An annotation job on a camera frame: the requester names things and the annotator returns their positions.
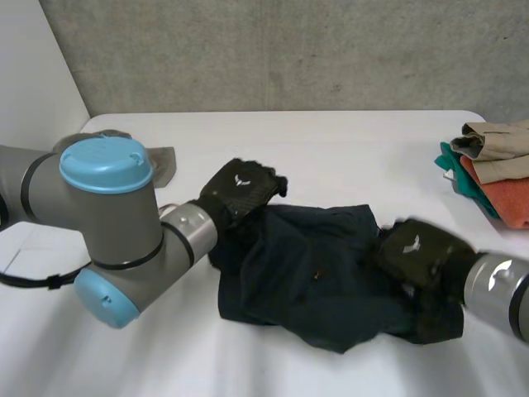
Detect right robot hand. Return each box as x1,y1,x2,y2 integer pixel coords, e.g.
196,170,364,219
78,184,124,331
378,218,480,309

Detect dark blue shorts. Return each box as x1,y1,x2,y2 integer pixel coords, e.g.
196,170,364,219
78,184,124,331
207,203,464,355

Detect beige shorts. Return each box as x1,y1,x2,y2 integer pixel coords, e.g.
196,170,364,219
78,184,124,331
449,120,529,185

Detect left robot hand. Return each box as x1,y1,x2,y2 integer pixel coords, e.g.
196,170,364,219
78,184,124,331
198,157,288,229

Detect black cable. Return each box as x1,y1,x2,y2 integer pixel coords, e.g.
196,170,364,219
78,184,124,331
0,268,83,290

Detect teal towel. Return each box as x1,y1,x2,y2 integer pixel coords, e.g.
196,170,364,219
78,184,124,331
433,141,501,219

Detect coral towel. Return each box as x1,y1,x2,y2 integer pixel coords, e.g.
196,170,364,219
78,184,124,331
459,155,529,230

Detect grey towel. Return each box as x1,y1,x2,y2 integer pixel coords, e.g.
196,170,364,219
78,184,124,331
57,128,179,190

